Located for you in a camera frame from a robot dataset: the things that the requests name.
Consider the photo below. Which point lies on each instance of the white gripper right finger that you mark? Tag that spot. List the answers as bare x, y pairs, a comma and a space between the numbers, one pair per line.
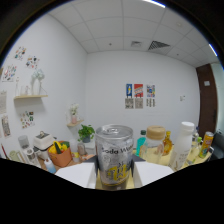
150, 173

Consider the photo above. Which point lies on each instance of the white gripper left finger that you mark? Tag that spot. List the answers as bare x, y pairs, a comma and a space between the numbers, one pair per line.
76, 175

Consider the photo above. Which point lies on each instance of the soda water can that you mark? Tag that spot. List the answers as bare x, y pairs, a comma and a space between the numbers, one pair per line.
114, 153

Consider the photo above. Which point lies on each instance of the small yellow jar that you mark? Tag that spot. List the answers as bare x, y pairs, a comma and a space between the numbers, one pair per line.
76, 157

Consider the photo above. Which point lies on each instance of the orange basket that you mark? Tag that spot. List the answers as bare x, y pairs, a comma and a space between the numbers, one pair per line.
60, 158

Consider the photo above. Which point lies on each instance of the clear glass jar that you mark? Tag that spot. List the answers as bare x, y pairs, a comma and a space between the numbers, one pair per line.
81, 148

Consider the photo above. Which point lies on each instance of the small white and blue bottle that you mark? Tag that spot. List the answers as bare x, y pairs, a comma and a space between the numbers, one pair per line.
50, 166

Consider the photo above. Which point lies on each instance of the teal liquid bottle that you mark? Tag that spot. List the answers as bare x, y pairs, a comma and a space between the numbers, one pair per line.
141, 143

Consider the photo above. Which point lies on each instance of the amber honey bottle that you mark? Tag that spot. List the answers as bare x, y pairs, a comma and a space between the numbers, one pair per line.
167, 145

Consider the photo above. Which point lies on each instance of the large white bottle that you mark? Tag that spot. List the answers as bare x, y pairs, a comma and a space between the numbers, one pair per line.
181, 150

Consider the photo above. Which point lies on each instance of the green potted plant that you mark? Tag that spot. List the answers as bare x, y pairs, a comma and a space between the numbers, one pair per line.
86, 132

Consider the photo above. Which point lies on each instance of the white table appliance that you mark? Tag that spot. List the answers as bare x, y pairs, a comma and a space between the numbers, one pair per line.
43, 142

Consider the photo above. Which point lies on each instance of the clear bottle with green cap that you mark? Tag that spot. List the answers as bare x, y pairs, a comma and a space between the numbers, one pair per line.
195, 151

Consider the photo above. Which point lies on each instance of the pink vase with flowers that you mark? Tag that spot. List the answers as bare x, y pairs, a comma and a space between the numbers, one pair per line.
74, 117

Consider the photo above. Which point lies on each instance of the grey translucent jug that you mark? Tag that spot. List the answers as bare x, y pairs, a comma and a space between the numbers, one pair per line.
23, 141

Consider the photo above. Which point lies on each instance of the yellow printed can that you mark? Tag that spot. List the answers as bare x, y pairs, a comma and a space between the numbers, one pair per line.
206, 145

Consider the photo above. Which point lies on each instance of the black chair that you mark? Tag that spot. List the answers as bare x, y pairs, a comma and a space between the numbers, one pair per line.
218, 146

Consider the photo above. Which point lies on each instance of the colourful sticker sheet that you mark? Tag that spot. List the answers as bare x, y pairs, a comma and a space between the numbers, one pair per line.
26, 119

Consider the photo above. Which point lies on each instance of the brown door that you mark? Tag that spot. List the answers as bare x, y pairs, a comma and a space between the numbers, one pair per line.
206, 100

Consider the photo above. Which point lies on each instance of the clear glass ornament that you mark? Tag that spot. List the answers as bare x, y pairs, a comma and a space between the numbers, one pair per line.
25, 90

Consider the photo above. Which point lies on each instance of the white flower ornament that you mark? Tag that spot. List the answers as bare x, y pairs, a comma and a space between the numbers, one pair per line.
37, 78

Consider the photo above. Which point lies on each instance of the ceiling air vent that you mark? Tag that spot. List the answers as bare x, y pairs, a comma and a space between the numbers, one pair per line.
158, 45

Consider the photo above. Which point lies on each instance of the small ceiling vent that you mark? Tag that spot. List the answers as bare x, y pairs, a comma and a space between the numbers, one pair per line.
136, 43

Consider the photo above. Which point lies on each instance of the small wooden wall shelf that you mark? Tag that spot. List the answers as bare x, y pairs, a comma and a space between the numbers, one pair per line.
75, 123

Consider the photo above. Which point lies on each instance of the striped small wall poster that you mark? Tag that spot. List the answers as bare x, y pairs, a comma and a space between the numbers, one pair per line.
150, 102

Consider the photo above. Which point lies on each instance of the grey patterned wall poster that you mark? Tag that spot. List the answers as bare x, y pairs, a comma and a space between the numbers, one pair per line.
138, 103
129, 103

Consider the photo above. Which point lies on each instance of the multicolour wall poster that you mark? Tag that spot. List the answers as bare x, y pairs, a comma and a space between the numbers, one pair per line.
150, 90

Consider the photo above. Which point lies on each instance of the red wall poster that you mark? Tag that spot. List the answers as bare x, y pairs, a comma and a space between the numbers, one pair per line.
138, 90

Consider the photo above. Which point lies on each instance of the blue wall poster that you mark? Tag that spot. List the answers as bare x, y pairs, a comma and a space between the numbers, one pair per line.
129, 90

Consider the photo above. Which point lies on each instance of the pale wall picture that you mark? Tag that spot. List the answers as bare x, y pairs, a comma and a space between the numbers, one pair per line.
5, 126
3, 101

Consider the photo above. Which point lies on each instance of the colourful wall picture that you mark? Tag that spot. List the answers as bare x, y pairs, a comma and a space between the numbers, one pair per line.
9, 73
20, 52
32, 62

